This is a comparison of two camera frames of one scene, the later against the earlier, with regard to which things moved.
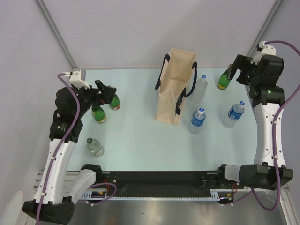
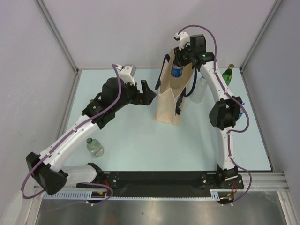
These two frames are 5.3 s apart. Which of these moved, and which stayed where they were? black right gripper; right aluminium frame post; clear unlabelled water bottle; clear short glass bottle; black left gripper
Moved: black right gripper; black left gripper
Stayed: right aluminium frame post; clear short glass bottle; clear unlabelled water bottle
